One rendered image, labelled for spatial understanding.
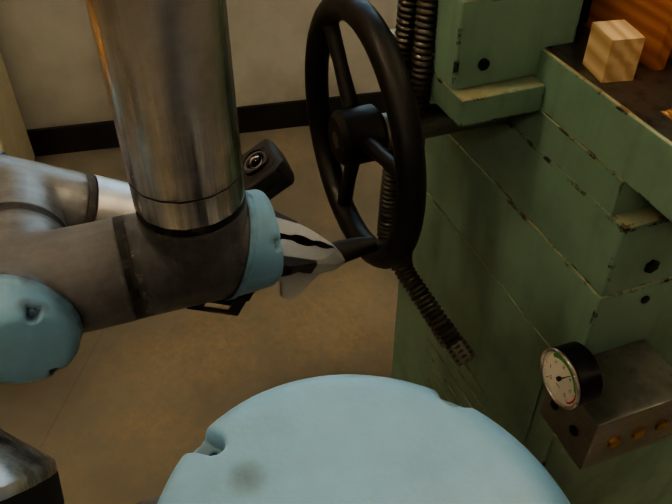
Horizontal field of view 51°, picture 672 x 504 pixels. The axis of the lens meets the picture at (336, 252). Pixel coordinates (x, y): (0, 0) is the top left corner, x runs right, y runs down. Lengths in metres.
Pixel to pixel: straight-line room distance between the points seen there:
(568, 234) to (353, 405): 0.58
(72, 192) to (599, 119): 0.46
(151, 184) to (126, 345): 1.24
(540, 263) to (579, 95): 0.21
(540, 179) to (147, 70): 0.50
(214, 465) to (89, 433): 1.36
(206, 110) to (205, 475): 0.27
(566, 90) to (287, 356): 1.03
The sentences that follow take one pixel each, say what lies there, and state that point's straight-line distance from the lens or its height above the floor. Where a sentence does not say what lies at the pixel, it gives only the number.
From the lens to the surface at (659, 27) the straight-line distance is 0.74.
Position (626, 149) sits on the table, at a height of 0.87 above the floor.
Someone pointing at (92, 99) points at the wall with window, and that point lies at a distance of 2.27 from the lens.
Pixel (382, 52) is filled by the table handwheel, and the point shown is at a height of 0.94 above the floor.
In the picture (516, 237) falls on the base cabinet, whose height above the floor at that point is 0.67.
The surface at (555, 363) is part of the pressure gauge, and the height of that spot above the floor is 0.67.
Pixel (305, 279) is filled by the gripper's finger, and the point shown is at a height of 0.74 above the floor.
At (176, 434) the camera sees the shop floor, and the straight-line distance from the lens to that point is 1.50.
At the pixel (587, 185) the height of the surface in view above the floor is 0.81.
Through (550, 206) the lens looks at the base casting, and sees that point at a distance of 0.79.
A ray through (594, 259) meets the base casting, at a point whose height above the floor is 0.74.
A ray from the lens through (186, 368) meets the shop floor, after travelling 1.60.
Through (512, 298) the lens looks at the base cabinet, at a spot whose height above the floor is 0.59.
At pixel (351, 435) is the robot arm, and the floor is 1.05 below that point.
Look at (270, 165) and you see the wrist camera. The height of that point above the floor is 0.88.
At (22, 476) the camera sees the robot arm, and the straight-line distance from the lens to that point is 0.21.
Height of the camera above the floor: 1.21
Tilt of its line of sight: 41 degrees down
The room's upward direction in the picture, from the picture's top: straight up
